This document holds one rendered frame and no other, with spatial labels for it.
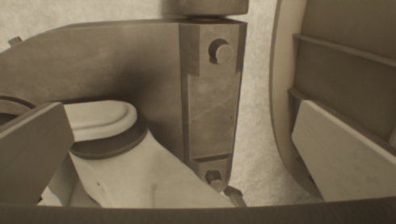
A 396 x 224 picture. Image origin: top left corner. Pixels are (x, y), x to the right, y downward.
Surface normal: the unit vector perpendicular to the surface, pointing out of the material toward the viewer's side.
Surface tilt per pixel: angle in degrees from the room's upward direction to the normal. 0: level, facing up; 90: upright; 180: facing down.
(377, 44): 90
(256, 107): 0
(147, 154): 90
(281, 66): 0
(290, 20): 0
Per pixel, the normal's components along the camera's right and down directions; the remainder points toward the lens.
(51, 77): 0.22, 0.47
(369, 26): -0.97, 0.07
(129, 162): 0.00, -0.88
